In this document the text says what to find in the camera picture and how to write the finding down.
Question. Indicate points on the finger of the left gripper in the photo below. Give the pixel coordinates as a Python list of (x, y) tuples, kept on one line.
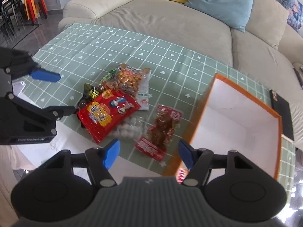
[(44, 75), (58, 112)]

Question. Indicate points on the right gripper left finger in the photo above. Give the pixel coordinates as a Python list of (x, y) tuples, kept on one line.
[(100, 160)]

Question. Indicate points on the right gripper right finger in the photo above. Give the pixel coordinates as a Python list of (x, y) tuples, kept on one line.
[(198, 162)]

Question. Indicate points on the red snack bag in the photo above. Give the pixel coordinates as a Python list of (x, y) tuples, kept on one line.
[(105, 112)]

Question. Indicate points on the red dried meat packet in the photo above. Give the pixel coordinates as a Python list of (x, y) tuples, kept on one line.
[(158, 136)]

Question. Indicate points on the clear tray white balls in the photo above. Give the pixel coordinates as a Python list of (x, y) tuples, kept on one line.
[(132, 127)]

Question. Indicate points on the peanut snack bag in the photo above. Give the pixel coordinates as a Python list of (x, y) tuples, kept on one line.
[(127, 79)]

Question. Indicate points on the white snack packet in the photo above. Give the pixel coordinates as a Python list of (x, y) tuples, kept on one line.
[(142, 96)]

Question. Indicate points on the smartphone on white stand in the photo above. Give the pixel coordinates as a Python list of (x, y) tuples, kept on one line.
[(18, 88)]

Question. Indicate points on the black yellow snack packet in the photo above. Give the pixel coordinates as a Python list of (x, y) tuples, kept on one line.
[(90, 92)]

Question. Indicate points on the orange cardboard box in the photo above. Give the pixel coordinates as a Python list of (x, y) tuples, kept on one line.
[(228, 117)]

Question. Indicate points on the black dining chairs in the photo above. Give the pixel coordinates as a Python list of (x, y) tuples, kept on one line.
[(16, 9)]

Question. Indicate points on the green candy packet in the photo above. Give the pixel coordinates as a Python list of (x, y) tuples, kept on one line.
[(110, 76)]

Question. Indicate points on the red orange stacked stools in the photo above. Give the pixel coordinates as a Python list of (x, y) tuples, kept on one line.
[(31, 10)]

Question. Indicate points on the green checkered tablecloth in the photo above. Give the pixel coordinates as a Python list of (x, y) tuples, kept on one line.
[(96, 59)]

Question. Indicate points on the beige sofa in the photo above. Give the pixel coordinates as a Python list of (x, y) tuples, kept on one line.
[(176, 23)]

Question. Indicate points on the beige back cushion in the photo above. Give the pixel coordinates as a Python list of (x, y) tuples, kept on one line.
[(267, 21)]

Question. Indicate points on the light blue cushion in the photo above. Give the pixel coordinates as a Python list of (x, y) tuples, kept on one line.
[(234, 13)]

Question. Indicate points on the blue patterned cushion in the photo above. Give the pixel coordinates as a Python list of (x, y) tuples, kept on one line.
[(294, 8)]

